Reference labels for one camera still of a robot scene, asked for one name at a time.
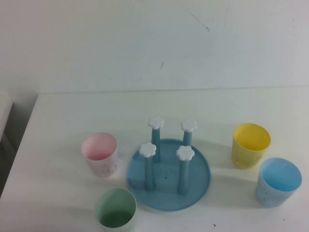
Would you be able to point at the green plastic cup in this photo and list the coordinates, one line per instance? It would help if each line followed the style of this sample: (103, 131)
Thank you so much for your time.
(113, 217)

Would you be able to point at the pink speckled plastic cup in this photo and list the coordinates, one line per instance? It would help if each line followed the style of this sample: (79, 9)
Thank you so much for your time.
(102, 166)

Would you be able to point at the blue cup stand white caps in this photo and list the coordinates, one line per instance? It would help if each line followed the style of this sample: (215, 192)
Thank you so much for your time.
(166, 193)

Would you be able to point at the yellow plastic cup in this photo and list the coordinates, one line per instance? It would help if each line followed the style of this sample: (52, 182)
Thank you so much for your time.
(246, 159)

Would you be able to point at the blue speckled plastic cup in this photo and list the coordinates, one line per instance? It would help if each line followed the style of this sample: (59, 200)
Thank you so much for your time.
(270, 195)

